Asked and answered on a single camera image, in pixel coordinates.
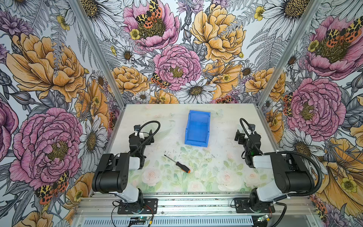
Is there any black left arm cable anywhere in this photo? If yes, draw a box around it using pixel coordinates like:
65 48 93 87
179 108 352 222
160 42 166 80
129 120 161 157

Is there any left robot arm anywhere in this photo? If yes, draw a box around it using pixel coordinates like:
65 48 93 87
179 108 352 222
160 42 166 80
92 131 154 214

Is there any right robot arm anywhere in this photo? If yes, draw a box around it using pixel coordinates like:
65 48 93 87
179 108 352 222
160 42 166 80
234 131 323 213

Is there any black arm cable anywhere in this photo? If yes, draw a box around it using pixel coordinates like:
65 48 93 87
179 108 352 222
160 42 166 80
239 118 323 197
129 120 161 157

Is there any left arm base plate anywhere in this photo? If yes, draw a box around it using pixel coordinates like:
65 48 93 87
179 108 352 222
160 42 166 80
117 199 158 215

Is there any aluminium front frame rail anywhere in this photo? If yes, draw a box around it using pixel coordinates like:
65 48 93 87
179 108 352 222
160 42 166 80
72 192 324 227

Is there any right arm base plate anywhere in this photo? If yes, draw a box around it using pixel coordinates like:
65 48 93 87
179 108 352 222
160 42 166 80
232 198 276 213

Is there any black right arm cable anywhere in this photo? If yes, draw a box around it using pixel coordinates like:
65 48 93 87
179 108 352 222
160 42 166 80
239 118 323 197

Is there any orange black handled screwdriver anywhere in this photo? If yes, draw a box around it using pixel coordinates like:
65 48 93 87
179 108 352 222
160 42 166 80
164 155 191 174

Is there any blue plastic bin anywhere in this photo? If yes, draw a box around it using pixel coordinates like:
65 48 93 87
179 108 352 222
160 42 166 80
184 110 211 148

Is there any green circuit board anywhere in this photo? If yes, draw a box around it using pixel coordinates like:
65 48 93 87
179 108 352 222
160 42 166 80
129 217 151 227

